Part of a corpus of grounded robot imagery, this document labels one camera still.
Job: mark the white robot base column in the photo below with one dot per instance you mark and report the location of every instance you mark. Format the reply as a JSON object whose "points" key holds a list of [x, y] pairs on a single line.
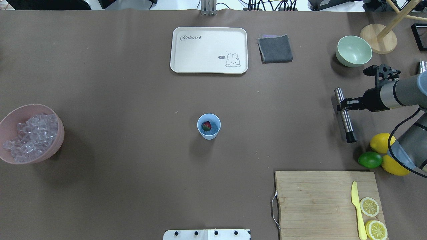
{"points": [[208, 234]]}

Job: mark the light blue plastic cup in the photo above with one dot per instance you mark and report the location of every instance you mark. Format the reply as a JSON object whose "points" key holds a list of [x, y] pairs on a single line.
{"points": [[215, 122]]}

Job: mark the upper whole yellow lemon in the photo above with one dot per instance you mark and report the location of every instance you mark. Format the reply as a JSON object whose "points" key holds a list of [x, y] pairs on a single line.
{"points": [[379, 143]]}

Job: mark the green lime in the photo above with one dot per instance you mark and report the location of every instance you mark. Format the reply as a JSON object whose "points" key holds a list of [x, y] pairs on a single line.
{"points": [[370, 159]]}

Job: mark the aluminium frame post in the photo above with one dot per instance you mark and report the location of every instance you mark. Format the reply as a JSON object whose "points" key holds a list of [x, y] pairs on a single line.
{"points": [[208, 7]]}

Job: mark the whole yellow lemon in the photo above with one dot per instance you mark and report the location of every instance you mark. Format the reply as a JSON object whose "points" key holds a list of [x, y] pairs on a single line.
{"points": [[379, 143], [393, 167]]}

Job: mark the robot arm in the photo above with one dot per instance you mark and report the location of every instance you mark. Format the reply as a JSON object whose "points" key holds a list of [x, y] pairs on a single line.
{"points": [[388, 94]]}

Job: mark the cream serving tray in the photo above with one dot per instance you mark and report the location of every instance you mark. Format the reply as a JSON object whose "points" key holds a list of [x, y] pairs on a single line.
{"points": [[216, 50]]}

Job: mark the upper lemon half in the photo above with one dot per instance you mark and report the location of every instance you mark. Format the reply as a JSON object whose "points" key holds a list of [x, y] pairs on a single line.
{"points": [[376, 230]]}

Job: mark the red strawberry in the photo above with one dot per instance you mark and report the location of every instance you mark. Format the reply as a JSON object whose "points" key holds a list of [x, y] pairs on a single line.
{"points": [[206, 126]]}

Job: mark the pink bowl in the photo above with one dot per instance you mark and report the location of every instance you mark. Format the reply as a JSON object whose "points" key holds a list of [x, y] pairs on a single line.
{"points": [[20, 115]]}

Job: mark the lower whole yellow lemon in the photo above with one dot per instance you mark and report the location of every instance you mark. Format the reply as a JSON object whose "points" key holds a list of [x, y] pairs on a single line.
{"points": [[393, 167]]}

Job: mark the wooden cutting board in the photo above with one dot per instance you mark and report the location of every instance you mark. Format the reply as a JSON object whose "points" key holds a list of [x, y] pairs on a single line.
{"points": [[316, 205]]}

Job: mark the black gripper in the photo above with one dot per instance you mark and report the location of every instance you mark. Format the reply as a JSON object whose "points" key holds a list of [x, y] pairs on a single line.
{"points": [[371, 99]]}

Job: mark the grey folded cloth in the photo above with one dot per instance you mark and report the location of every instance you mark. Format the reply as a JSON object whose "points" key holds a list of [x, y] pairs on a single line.
{"points": [[275, 49]]}

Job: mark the yellow plastic knife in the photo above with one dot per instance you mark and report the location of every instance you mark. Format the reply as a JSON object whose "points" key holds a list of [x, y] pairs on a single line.
{"points": [[355, 201]]}

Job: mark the lower lemon half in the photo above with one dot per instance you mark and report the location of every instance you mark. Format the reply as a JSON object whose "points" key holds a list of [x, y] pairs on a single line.
{"points": [[369, 206]]}

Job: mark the light green bowl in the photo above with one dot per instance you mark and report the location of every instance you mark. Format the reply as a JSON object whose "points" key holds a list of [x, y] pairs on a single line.
{"points": [[353, 51]]}

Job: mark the lemon half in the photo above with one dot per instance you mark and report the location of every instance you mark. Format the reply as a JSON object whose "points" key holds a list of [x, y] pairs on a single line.
{"points": [[369, 206], [376, 230]]}

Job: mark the pile of clear ice cubes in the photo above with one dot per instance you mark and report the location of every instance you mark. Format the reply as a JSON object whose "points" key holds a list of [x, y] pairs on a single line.
{"points": [[34, 137]]}

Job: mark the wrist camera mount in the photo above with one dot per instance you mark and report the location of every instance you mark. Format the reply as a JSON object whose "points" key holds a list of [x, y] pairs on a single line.
{"points": [[383, 74]]}

